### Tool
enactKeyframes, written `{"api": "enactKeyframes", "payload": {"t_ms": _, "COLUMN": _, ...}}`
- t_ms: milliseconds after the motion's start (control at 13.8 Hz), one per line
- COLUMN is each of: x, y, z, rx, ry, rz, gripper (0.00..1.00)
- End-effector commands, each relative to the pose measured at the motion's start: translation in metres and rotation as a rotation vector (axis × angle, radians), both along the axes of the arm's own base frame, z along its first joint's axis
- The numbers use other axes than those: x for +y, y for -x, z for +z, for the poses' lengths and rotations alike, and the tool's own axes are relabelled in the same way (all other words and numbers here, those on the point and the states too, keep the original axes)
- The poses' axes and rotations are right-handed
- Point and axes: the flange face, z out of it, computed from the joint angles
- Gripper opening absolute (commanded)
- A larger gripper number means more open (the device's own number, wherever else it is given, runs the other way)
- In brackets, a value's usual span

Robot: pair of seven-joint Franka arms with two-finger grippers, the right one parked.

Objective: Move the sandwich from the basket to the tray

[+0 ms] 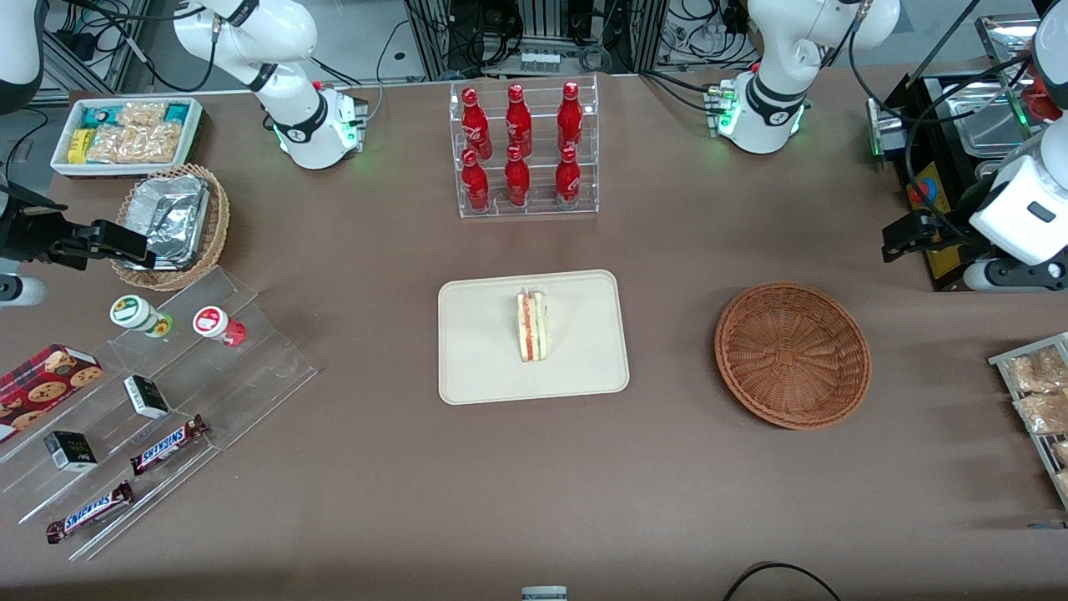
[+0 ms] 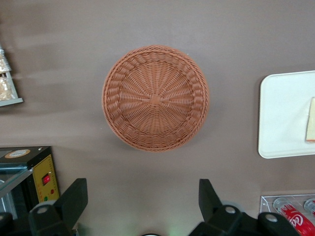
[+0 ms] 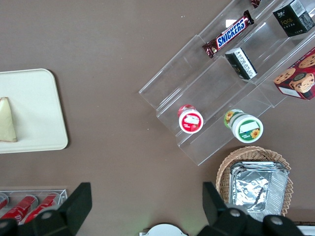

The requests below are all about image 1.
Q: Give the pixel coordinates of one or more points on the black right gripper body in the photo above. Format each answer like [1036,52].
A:
[32,236]

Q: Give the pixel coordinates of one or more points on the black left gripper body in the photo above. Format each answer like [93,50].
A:
[941,233]

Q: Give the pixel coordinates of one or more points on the triangular sandwich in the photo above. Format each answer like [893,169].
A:
[531,327]

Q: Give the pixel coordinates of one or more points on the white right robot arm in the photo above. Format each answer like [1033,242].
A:
[300,125]

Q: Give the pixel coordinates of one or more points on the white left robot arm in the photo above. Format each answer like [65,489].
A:
[776,100]

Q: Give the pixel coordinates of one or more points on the light wicker basket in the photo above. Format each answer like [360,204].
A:
[219,225]

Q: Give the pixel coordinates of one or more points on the round brown wicker basket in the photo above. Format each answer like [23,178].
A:
[793,355]

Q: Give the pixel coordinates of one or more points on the cream plastic tray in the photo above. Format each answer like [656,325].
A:
[476,342]

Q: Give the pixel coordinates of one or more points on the black food warmer machine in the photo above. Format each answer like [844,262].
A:
[943,265]

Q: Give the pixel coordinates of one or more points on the red emergency stop button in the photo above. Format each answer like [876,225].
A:
[924,194]

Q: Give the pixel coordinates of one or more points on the green lid cup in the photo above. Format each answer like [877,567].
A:
[133,311]

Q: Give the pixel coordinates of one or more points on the aluminium foil container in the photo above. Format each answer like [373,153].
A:
[171,217]

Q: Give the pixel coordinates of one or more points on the steel food pan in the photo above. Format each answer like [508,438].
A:
[984,125]
[988,169]

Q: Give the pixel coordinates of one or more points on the large clear cracker bag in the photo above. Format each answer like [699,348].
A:
[138,144]

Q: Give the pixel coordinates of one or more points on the red lid cup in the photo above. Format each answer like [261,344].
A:
[213,321]

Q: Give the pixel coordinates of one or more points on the yellow snack pack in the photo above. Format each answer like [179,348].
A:
[78,146]

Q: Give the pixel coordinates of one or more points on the teal snack pack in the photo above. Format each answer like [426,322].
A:
[98,117]

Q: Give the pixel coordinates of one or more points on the small clear cracker bag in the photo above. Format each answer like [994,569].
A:
[142,113]

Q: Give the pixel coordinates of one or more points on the white rectangular snack bin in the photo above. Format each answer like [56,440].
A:
[193,133]

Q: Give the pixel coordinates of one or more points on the small black box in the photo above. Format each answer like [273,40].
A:
[147,396]
[71,451]

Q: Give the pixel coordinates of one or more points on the red cookie box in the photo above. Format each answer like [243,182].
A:
[42,384]

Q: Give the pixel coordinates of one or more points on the clear acrylic stepped display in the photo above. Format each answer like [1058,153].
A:
[250,376]

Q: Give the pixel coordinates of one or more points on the red sausage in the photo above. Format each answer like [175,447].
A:
[1043,100]

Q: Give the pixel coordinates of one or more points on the clear bag of pastry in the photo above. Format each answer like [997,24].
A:
[1043,413]
[1035,371]

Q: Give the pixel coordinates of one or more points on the snickers bar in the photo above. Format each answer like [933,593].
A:
[90,511]
[167,445]

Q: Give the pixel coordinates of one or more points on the red cola bottle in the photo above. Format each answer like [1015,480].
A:
[517,179]
[476,125]
[570,117]
[518,121]
[568,179]
[476,185]

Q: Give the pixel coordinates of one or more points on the clear acrylic bottle rack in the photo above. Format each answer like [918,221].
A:
[542,213]

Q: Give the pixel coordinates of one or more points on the white power strip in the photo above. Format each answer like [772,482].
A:
[540,61]

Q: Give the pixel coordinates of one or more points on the grey device edge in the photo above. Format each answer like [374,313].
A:
[544,593]

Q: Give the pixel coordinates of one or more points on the aluminium frame rack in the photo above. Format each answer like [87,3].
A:
[542,25]

